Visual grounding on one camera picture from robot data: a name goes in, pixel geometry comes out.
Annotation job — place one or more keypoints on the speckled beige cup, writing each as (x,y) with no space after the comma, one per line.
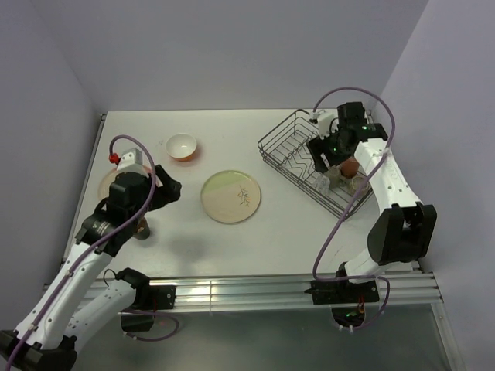
(358,185)

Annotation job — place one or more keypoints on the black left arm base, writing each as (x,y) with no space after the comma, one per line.
(151,297)

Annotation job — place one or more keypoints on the green and cream plate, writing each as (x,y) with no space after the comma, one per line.
(230,196)

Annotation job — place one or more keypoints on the orange and white bowl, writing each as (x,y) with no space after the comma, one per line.
(181,147)

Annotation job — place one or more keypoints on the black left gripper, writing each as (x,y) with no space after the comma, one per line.
(166,192)

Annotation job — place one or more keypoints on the clear drinking glass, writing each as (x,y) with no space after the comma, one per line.
(322,184)

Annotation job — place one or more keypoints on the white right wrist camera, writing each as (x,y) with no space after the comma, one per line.
(323,119)

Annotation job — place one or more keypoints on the dark wire dish rack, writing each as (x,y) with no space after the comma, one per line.
(284,148)

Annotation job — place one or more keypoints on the aluminium mounting rail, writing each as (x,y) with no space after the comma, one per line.
(280,292)

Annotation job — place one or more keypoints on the grey-green ceramic mug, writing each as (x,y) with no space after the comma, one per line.
(334,176)

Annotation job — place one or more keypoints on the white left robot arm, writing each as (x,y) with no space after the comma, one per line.
(52,334)

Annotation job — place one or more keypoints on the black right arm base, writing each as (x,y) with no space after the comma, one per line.
(344,293)

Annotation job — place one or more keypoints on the pink ceramic mug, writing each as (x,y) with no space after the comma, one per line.
(349,168)

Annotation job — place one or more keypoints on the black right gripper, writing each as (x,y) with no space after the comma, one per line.
(320,146)

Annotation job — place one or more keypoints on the pink and cream plate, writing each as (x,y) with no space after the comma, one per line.
(103,188)

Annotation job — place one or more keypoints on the dark brown tumbler cup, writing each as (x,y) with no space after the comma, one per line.
(142,231)

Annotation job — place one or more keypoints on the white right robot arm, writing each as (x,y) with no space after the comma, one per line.
(404,227)

